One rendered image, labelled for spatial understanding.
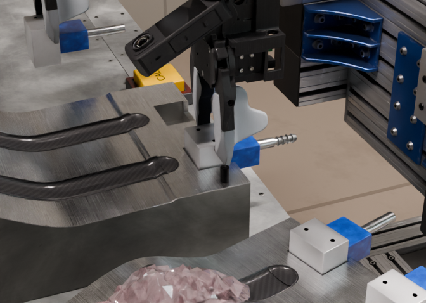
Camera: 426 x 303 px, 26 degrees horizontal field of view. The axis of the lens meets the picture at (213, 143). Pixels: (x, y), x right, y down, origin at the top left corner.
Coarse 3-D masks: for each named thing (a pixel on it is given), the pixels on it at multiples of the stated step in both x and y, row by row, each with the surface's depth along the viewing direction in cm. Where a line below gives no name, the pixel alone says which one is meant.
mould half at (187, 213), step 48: (144, 96) 118; (96, 144) 109; (144, 144) 108; (144, 192) 100; (192, 192) 99; (240, 192) 101; (0, 240) 92; (48, 240) 95; (96, 240) 97; (144, 240) 99; (192, 240) 102; (240, 240) 104; (0, 288) 95; (48, 288) 98
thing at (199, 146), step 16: (192, 128) 105; (208, 128) 105; (192, 144) 104; (208, 144) 102; (240, 144) 105; (256, 144) 105; (272, 144) 107; (192, 160) 105; (208, 160) 103; (240, 160) 105; (256, 160) 106
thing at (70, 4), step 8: (56, 0) 117; (64, 0) 117; (72, 0) 118; (80, 0) 118; (88, 0) 119; (64, 8) 118; (72, 8) 118; (80, 8) 118; (88, 8) 119; (48, 16) 117; (56, 16) 117; (64, 16) 118; (72, 16) 118; (48, 24) 118; (56, 24) 118; (48, 32) 119; (56, 32) 119; (56, 40) 120
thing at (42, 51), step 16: (32, 16) 123; (32, 32) 119; (64, 32) 122; (80, 32) 122; (96, 32) 125; (112, 32) 125; (32, 48) 120; (48, 48) 121; (64, 48) 122; (80, 48) 123; (48, 64) 122
